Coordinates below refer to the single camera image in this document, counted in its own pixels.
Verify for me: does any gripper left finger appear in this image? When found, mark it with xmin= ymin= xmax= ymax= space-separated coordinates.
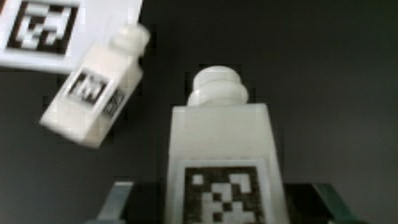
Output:
xmin=87 ymin=181 xmax=134 ymax=224

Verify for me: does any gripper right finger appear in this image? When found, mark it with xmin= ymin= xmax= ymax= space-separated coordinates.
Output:
xmin=286 ymin=182 xmax=370 ymax=224

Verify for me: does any white leg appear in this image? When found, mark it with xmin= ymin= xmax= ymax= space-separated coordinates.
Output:
xmin=164 ymin=66 xmax=290 ymax=224
xmin=39 ymin=24 xmax=151 ymax=148

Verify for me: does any white fiducial marker plate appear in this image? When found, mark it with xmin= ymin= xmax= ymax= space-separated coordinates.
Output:
xmin=0 ymin=0 xmax=144 ymax=74

